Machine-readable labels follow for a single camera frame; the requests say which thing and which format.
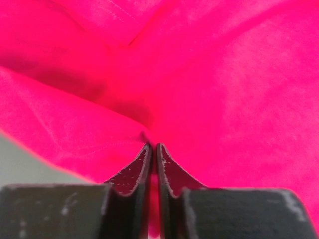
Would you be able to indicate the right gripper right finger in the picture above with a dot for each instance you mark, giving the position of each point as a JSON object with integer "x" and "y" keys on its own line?
{"x": 191, "y": 210}

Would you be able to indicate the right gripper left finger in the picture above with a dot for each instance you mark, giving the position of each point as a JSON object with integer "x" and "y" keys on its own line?
{"x": 116, "y": 209}

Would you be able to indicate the magenta t shirt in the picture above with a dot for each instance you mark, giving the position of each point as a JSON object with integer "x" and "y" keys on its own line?
{"x": 230, "y": 87}

